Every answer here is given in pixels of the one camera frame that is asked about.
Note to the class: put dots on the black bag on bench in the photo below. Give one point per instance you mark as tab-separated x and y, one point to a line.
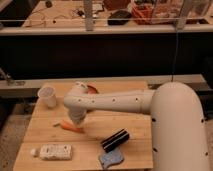
119	17

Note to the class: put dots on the blue sponge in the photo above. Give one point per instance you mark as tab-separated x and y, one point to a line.
113	157

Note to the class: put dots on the orange wooden bowl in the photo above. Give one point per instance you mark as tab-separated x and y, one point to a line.
92	90

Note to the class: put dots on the translucent plastic cup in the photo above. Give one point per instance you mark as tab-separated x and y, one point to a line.
47	95

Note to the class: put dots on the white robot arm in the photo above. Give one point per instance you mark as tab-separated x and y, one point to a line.
179	139

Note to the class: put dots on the black striped eraser block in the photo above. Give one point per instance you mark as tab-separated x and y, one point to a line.
115	140

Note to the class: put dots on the orange plastic crate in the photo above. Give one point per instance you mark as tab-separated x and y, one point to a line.
142	14

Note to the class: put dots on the white plastic bottle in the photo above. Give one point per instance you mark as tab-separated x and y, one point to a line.
52	152

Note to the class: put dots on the orange chili pepper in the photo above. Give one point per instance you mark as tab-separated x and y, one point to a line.
68	126

